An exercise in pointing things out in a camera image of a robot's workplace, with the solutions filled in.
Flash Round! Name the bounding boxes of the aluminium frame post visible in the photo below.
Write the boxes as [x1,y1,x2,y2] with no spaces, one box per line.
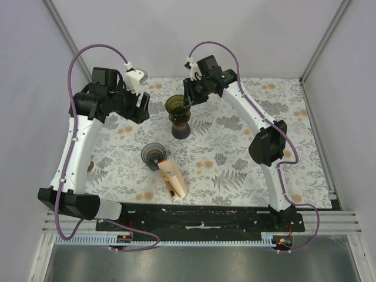
[41,0,92,82]
[299,0,353,85]

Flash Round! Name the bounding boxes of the left aluminium frame post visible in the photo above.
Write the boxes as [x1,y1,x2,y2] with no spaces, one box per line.
[41,0,92,82]

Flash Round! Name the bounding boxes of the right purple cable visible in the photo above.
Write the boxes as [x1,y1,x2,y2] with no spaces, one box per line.
[187,41,320,254]

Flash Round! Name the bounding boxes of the olive green dripper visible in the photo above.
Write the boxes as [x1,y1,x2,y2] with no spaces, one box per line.
[165,95,190,116]

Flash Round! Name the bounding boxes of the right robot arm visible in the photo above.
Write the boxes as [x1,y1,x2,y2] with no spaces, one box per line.
[183,55,296,231]

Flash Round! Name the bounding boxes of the grey clear dripper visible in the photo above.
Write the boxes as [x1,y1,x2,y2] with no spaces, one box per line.
[141,142,171,171]

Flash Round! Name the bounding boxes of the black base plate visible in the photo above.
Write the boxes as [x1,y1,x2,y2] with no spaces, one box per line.
[96,203,305,240]

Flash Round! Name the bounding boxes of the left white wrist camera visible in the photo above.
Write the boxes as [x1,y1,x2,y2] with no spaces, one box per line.
[123,62,148,94]

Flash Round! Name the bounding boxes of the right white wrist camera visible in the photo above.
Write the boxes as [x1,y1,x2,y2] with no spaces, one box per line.
[184,56,202,81]

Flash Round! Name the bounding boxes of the floral table mat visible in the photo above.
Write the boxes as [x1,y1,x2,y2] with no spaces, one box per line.
[86,78,332,209]

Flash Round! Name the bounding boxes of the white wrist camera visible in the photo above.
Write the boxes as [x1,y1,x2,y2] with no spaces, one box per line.
[123,62,148,94]
[184,56,202,81]

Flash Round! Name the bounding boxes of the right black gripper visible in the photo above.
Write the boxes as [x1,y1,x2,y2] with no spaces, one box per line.
[182,77,210,109]

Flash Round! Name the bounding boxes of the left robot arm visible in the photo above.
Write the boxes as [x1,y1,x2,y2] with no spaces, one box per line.
[38,68,150,231]

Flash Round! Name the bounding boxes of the purple cable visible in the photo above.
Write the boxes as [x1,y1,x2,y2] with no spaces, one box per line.
[187,41,320,254]
[55,43,161,253]

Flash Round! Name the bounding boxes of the red grey coffee server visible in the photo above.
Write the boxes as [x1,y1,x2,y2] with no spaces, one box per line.
[169,113,190,140]

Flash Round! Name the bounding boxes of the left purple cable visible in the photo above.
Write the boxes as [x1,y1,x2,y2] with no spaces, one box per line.
[55,43,161,253]

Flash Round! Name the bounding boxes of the white slotted cable duct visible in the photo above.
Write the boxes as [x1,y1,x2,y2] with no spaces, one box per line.
[54,234,277,247]

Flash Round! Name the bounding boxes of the right aluminium frame post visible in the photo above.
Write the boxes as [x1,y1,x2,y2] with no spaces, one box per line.
[299,0,353,85]

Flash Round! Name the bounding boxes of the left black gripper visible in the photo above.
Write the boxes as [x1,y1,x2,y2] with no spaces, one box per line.
[108,80,150,125]

